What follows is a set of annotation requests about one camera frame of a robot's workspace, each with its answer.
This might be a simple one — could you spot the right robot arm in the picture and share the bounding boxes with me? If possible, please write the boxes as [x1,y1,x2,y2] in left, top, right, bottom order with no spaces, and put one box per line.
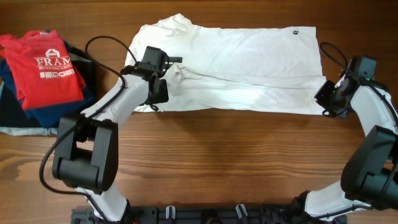
[286,55,397,223]

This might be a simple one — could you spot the black folded garment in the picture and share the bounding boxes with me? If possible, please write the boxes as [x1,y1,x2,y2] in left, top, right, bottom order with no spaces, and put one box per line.
[1,47,96,114]

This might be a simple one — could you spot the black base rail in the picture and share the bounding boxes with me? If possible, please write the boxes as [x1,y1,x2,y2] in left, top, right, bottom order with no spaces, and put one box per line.
[70,203,348,224]

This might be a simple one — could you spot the white Puma t-shirt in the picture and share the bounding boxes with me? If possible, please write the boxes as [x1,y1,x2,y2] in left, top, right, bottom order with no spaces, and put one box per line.
[125,14,326,115]

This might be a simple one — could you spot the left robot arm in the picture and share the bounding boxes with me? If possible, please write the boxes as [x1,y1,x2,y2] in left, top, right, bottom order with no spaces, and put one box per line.
[52,46,183,223]

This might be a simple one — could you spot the light blue folded garment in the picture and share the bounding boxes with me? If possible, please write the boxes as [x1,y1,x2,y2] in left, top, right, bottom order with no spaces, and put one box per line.
[1,83,67,136]

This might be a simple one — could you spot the navy blue folded t-shirt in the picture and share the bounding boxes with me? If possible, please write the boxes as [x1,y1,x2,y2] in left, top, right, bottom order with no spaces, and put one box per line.
[0,30,96,129]

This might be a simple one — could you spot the red folded t-shirt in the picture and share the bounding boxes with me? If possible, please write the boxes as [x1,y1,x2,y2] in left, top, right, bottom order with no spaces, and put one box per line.
[1,30,86,110]

